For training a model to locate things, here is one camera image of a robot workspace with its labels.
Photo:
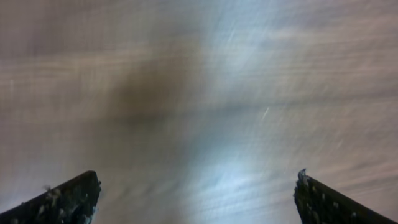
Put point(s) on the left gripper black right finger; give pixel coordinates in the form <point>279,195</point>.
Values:
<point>319,204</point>

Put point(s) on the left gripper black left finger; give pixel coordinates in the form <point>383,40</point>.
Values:
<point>73,202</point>

